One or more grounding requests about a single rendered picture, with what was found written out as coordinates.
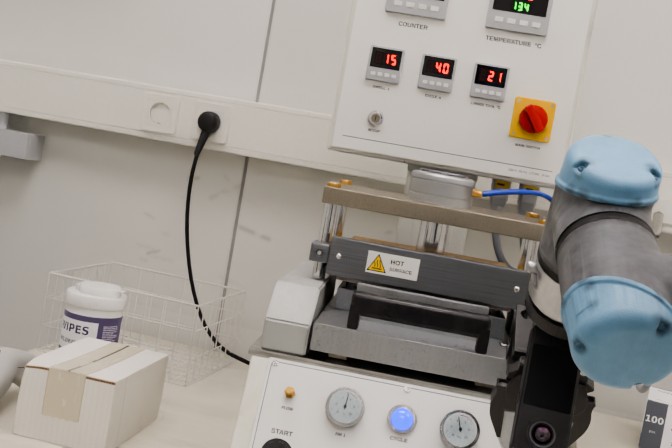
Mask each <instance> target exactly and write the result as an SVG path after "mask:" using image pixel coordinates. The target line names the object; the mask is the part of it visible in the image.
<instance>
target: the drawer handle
mask: <svg viewBox="0 0 672 448"><path fill-rule="evenodd" d="M360 316H364V317H369V318H374V319H380V320H385V321H390V322H395V323H401V324H406V325H411V326H416V327H422V328H427V329H432V330H437V331H442V332H448V333H453V334H458V335H463V336H469V337H474V338H477V339H476V344H475V351H476V353H479V354H484V355H485V354H487V349H488V344H489V338H490V333H491V326H492V319H491V317H490V316H488V315H485V314H480V313H474V312H469V311H464V310H459V309H453V308H448V307H443V306H437V305H432V304H427V303H421V302H416V301H411V300H405V299H400V298H395V297H390V296H384V295H379V294H374V293H368V292H363V291H355V292H354V293H353V295H352V299H351V304H350V309H349V315H348V321H347V328H349V329H354V330H357V328H358V326H359V321H360Z"/></svg>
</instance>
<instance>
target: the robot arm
mask: <svg viewBox="0 0 672 448"><path fill-rule="evenodd" d="M662 175H663V174H662V168H661V165H660V163H659V161H658V160H657V158H656V157H655V156H654V155H653V154H652V153H651V152H650V151H649V150H648V149H646V148H645V147H643V146H642V145H640V144H638V143H636V142H634V141H631V140H629V139H626V138H622V137H618V136H608V135H593V136H588V137H584V138H582V139H580V140H578V141H576V142H575V143H573V144H572V145H571V146H570V147H569V149H568V150H567V152H566V155H565V158H564V161H563V164H562V167H561V170H560V173H559V174H557V175H556V177H555V184H556V185H555V189H554V193H553V196H552V200H551V204H550V207H549V211H548V214H547V218H546V222H545V225H544V229H543V232H542V236H541V240H540V243H539V247H538V251H537V257H536V262H533V261H528V262H527V263H526V271H527V272H529V273H532V274H531V277H530V281H529V287H528V290H529V291H528V295H527V298H526V306H523V305H517V306H516V310H515V313H514V317H513V321H512V324H511V328H510V332H509V335H508V339H507V343H506V360H507V361H506V375H507V376H506V379H501V378H497V383H496V386H494V387H493V389H492V392H491V398H490V418H491V421H492V424H493V427H494V430H495V433H496V437H498V440H499V443H500V445H501V448H568V447H569V446H570V445H571V444H573V443H574V442H575V441H576V440H577V439H579V438H580V437H581V436H582V435H583V434H584V433H585V432H586V431H587V429H588V427H589V425H590V422H591V414H592V411H593V409H594V408H595V407H596V399H595V397H594V396H589V395H587V393H590V392H593V391H594V381H595V382H597V383H599V384H601V385H604V386H607V387H612V388H618V389H631V388H632V386H634V385H639V384H644V385H645V386H649V385H652V384H654V383H657V382H659V381H661V380H662V379H664V378H665V377H667V376H668V375H669V374H670V373H671V372H672V255H670V254H662V253H660V249H659V245H658V242H657V238H656V236H655V232H654V228H653V224H652V220H651V214H652V208H653V206H654V204H655V203H656V202H657V201H658V199H659V193H658V191H659V187H660V184H661V181H662ZM524 312H525V313H526V316H525V319H524V318H523V317H522V316H521V314H522V313H524Z"/></svg>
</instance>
